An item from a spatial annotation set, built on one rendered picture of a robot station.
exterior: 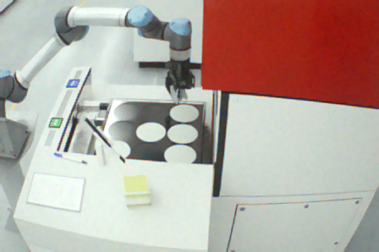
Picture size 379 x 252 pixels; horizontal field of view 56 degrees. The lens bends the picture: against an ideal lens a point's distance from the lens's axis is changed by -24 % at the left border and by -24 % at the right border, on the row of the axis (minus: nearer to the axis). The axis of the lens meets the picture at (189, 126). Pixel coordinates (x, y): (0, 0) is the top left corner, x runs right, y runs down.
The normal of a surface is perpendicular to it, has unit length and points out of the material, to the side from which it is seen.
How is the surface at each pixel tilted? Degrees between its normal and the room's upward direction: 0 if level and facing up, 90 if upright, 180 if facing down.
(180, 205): 0
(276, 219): 90
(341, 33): 90
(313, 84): 90
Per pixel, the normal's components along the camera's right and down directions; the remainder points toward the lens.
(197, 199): 0.02, -0.78
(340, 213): -0.06, 0.62
